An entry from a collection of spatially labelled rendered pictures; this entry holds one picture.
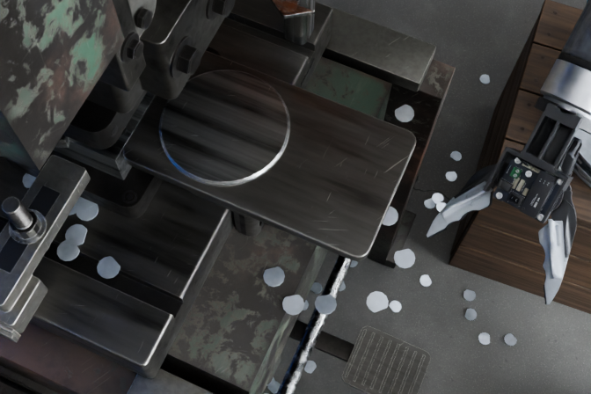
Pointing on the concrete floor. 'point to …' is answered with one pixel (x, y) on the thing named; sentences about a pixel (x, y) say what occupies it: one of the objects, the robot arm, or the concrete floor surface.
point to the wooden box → (485, 222)
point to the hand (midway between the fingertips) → (485, 270)
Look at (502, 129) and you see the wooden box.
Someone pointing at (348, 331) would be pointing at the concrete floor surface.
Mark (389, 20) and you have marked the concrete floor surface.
